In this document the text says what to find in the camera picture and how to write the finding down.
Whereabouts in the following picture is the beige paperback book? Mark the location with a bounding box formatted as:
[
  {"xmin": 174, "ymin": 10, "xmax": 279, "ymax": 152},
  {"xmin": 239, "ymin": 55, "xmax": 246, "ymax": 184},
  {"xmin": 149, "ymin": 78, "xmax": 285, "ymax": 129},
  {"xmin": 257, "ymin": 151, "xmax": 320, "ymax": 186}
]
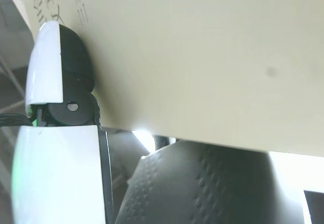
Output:
[{"xmin": 10, "ymin": 0, "xmax": 324, "ymax": 158}]

